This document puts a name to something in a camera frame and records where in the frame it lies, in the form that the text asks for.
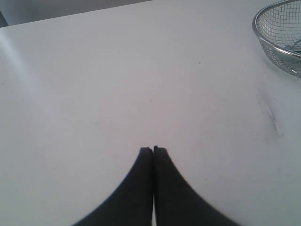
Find oval steel mesh basket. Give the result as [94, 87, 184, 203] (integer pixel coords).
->
[252, 0, 301, 77]

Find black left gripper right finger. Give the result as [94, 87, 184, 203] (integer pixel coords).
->
[153, 146, 238, 226]

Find teal handled peeler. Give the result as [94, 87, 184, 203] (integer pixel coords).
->
[285, 42, 301, 54]

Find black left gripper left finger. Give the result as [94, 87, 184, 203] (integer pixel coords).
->
[75, 147, 154, 226]

